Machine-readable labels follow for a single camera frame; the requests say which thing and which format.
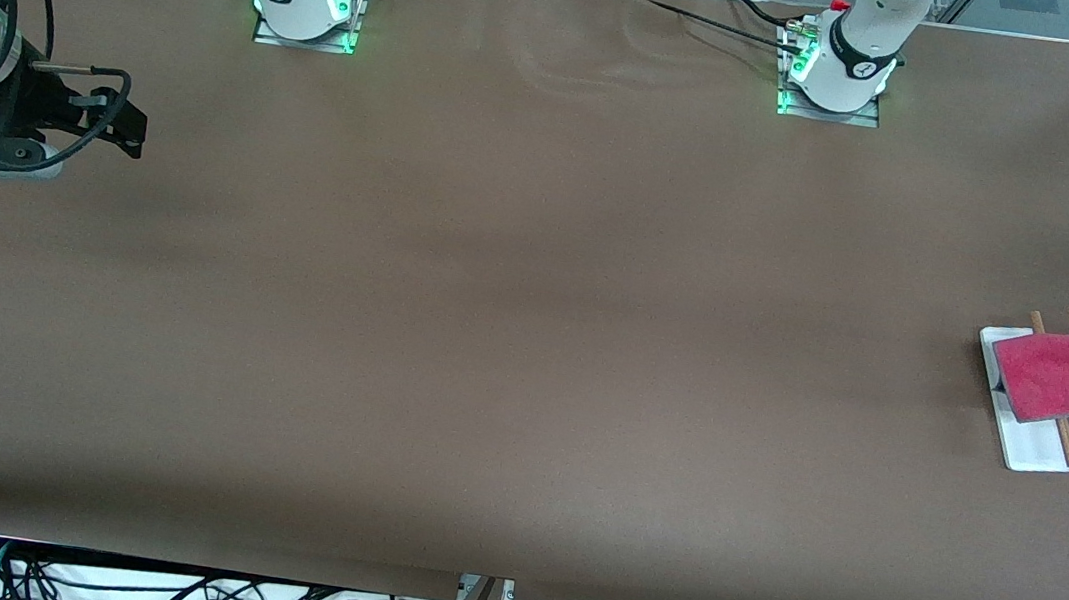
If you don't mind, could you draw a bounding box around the black cable on table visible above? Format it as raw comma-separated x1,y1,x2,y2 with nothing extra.
615,0,816,60

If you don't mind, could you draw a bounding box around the pink microfibre towel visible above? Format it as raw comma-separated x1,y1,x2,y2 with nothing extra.
984,324,1069,429

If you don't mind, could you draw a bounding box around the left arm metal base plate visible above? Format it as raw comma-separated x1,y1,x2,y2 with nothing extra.
774,22,891,129

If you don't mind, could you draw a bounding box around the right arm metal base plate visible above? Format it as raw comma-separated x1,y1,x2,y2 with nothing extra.
252,0,368,57

